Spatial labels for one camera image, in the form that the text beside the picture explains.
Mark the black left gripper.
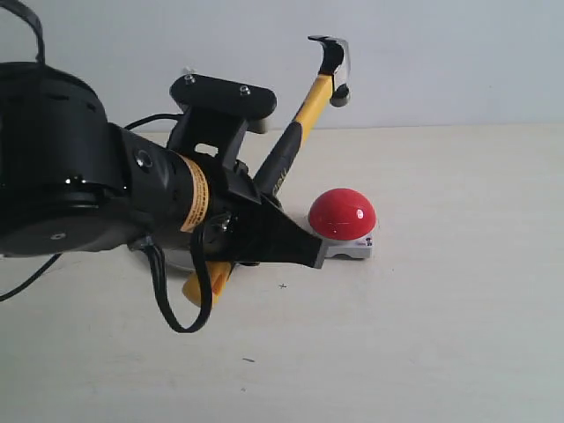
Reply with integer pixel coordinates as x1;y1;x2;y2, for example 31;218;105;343
175;149;327;270

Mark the yellow black claw hammer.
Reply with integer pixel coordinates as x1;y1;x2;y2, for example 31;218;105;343
182;36;350;311

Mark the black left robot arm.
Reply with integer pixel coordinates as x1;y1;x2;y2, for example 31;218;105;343
1;62;326;268

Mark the red dome push button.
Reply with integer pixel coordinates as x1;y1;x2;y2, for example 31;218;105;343
308;188;378;260

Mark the round steel plate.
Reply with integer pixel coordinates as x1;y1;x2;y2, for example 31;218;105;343
127;197;283;271

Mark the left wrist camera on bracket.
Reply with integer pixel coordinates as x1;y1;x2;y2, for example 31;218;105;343
167;74;277;169

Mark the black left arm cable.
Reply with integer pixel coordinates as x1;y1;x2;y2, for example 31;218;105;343
0;0;212;335

